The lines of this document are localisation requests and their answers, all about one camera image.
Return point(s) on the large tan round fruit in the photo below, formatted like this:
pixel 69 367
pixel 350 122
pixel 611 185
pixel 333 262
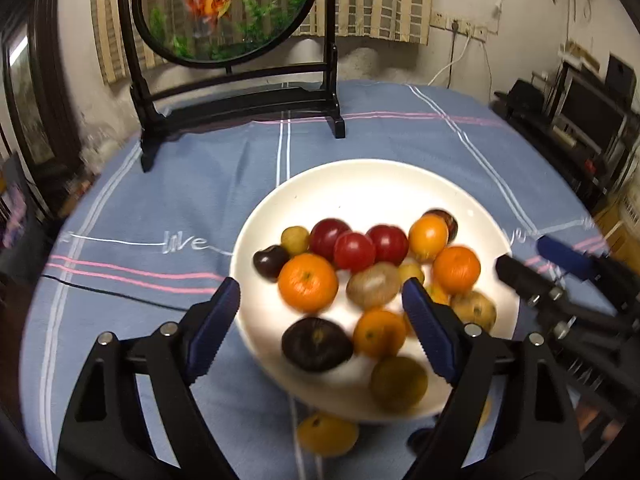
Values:
pixel 398 384

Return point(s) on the blue striped tablecloth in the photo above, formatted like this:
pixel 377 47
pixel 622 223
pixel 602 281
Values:
pixel 150 200

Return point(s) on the red tomato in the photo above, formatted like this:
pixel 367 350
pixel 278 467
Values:
pixel 354 251

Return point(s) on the dark wood framed painting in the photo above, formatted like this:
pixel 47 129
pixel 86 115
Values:
pixel 30 110

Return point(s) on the small yellow-green fruit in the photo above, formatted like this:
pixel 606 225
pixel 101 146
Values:
pixel 295 240
pixel 412 272

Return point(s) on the purple cloth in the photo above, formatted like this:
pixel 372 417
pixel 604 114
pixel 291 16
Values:
pixel 12 215

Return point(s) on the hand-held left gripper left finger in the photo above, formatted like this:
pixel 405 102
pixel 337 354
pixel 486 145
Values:
pixel 212 325

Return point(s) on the black hat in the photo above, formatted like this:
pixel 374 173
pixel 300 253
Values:
pixel 520 95

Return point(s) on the streaked tan fruit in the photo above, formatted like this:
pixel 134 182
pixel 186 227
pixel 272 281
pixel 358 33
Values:
pixel 372 285

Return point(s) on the tan oval fruit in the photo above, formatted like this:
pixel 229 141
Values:
pixel 475 310

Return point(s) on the yellow-green orange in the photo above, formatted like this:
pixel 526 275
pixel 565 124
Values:
pixel 327 432

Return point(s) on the large orange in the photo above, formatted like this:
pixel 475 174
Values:
pixel 307 282

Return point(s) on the black desk rack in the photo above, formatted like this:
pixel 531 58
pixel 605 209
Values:
pixel 575 165

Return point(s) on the round goldfish screen on stand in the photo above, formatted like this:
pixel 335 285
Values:
pixel 225 10

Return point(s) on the single wall socket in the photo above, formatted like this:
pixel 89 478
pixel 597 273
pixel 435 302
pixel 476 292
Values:
pixel 441 19

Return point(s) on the dark purple plum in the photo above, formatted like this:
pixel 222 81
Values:
pixel 419 442
pixel 269 262

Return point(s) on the dark brown passion fruit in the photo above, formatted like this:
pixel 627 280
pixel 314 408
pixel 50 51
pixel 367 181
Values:
pixel 451 222

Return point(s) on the black speaker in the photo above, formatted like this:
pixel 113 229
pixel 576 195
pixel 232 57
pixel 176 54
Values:
pixel 620 75

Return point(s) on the beige checked curtain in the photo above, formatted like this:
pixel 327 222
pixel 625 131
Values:
pixel 380 0

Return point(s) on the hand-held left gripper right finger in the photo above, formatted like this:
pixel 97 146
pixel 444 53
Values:
pixel 430 330

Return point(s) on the medium orange with holes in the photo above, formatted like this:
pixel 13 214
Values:
pixel 380 332

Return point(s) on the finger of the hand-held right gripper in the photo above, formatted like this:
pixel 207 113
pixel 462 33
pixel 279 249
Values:
pixel 565 255
pixel 527 282

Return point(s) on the double wall socket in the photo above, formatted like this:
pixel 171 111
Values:
pixel 470 30

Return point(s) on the orange mandarin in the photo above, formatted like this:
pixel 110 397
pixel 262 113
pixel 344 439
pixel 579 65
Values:
pixel 456 269

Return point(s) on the smooth medium orange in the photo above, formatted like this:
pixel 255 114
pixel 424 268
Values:
pixel 428 236

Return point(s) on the dark brown wrinkled fruit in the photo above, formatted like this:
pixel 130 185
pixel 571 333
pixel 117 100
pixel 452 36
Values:
pixel 316 344

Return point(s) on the white oval plate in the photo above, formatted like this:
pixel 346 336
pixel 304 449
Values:
pixel 370 190

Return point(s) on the large red plum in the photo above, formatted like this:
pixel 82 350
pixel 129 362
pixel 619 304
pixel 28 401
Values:
pixel 391 241

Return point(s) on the clear plastic bags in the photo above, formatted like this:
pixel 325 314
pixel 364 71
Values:
pixel 385 65
pixel 107 152

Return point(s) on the grey chair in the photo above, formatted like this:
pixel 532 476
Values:
pixel 30 260

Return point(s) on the white bucket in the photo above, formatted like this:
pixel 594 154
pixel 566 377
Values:
pixel 631 210

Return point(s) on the computer monitor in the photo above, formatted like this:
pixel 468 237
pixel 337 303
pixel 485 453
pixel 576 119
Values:
pixel 587 110

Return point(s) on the small orange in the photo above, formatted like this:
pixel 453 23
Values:
pixel 440 294

